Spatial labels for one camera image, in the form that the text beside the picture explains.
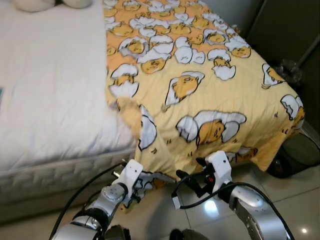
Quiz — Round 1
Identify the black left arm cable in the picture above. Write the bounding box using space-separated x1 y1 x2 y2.
49 162 126 240

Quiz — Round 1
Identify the robot right leg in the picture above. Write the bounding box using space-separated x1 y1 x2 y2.
169 228 211 240

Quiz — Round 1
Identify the robot leg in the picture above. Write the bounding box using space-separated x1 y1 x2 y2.
169 228 211 240
102 225 132 240

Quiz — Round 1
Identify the large black tote bag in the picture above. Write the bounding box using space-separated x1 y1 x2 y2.
270 62 304 88

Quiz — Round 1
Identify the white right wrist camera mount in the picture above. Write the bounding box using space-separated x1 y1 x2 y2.
205 150 234 190

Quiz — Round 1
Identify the black round waste bin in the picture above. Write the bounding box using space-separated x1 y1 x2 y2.
266 131 320 179

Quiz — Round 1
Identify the yellow egg print duvet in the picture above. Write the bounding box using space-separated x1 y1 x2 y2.
102 0 306 210

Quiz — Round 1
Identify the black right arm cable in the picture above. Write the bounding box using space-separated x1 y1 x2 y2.
171 181 296 240

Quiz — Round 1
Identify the clear crumpled plastic bag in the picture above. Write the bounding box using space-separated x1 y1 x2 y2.
279 59 303 82

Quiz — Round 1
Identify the white mattress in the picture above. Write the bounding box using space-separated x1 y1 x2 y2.
0 0 138 221

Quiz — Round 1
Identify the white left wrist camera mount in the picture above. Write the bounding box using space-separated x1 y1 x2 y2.
117 159 145 195

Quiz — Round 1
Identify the robot left leg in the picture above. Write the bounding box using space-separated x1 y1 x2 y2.
102 225 132 240

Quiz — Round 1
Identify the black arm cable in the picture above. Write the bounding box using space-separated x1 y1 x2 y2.
171 181 296 240
49 162 126 240

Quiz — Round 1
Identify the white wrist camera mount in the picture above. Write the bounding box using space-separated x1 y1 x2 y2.
205 150 234 190
117 159 145 195

